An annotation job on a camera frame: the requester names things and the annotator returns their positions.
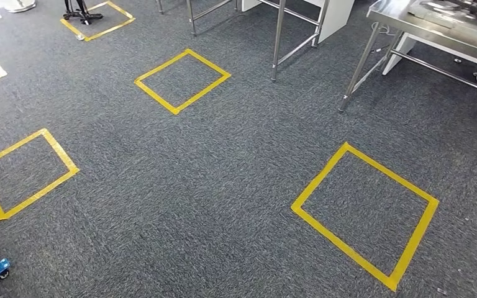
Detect yellow floor tape square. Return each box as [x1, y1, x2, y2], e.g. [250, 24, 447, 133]
[0, 128, 80, 222]
[134, 48, 232, 116]
[291, 142, 440, 293]
[60, 0, 137, 42]

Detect stainless steel workbench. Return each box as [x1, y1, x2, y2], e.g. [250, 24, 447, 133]
[155, 0, 330, 82]

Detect stainless steel table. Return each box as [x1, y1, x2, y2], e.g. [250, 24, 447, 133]
[338, 0, 477, 112]

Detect chrome stanchion post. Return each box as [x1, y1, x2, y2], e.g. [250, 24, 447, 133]
[2, 0, 38, 14]

